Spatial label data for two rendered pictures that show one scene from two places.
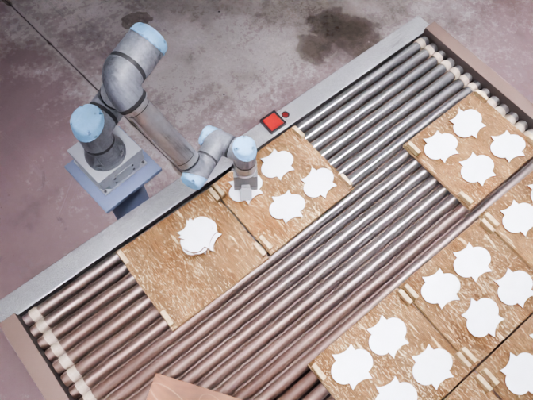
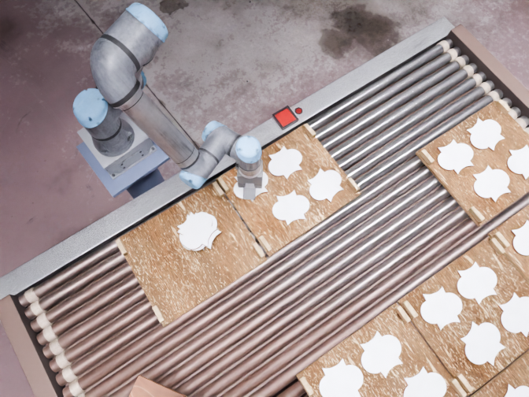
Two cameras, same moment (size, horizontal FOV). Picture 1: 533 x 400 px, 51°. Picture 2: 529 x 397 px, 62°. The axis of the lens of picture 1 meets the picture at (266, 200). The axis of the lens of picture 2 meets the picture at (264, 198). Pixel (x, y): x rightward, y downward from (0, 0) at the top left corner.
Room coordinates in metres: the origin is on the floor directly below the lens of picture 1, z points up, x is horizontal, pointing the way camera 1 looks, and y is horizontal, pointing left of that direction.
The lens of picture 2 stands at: (0.32, -0.05, 2.44)
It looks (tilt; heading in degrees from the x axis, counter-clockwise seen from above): 70 degrees down; 7
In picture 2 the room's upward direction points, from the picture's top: 1 degrees clockwise
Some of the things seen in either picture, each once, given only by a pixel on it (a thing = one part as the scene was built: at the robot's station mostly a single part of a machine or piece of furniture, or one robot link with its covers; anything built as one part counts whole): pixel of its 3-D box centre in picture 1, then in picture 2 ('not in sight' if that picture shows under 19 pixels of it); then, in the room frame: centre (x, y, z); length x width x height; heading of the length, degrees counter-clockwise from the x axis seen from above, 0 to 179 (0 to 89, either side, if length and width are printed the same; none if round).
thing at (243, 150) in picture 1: (243, 152); (248, 153); (0.90, 0.08, 1.20); 0.09 x 0.08 x 0.11; 65
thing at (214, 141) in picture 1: (215, 144); (219, 142); (0.92, 0.18, 1.20); 0.11 x 0.11 x 0.08; 65
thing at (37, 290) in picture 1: (239, 151); (249, 146); (1.08, 0.11, 0.89); 2.08 x 0.09 x 0.06; 132
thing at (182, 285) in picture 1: (192, 255); (190, 250); (0.63, 0.25, 0.93); 0.41 x 0.35 x 0.02; 131
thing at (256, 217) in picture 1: (281, 187); (288, 187); (0.91, -0.06, 0.93); 0.41 x 0.35 x 0.02; 133
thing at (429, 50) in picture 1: (258, 171); (266, 168); (0.99, 0.03, 0.90); 1.95 x 0.05 x 0.05; 132
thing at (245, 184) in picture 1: (244, 180); (249, 179); (0.87, 0.08, 1.05); 0.12 x 0.09 x 0.16; 5
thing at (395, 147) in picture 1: (301, 218); (304, 220); (0.80, -0.13, 0.90); 1.95 x 0.05 x 0.05; 132
